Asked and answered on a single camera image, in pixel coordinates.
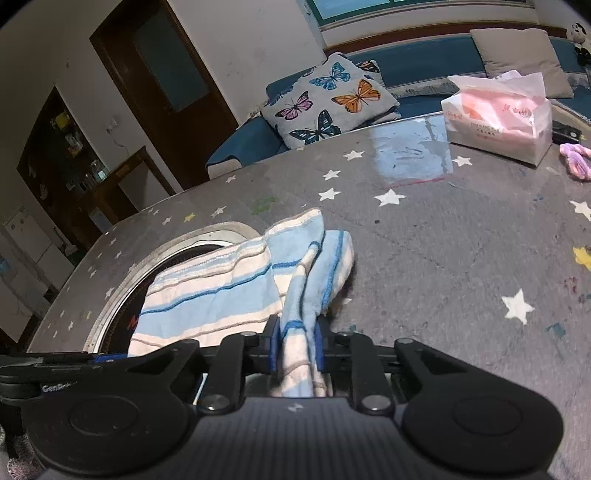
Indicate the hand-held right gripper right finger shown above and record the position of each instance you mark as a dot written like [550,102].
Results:
[318,346]

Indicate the butterfly print pillow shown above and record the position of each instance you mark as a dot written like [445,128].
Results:
[323,101]

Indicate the pink tissue pack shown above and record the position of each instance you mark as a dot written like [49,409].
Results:
[498,124]

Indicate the wooden desk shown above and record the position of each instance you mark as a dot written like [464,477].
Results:
[134,168]

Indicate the dark wooden shelf cabinet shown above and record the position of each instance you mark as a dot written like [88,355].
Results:
[46,152]

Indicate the window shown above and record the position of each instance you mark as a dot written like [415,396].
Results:
[369,5]

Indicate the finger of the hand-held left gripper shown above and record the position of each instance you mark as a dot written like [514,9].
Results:
[111,358]

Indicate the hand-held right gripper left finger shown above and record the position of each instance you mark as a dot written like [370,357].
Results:
[274,344]

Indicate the blue sofa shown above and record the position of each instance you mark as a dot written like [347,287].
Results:
[425,67]

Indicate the blue white striped t-shirt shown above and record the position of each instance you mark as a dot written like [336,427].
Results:
[207,295]

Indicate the beige cushion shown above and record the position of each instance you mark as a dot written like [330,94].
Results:
[517,55]

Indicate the grey star tablecloth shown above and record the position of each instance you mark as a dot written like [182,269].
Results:
[438,258]

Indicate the white refrigerator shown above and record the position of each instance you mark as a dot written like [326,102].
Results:
[32,249]

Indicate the dark wooden door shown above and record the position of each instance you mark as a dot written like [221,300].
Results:
[138,83]

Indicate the panda plush toy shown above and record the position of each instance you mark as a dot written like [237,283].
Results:
[581,39]

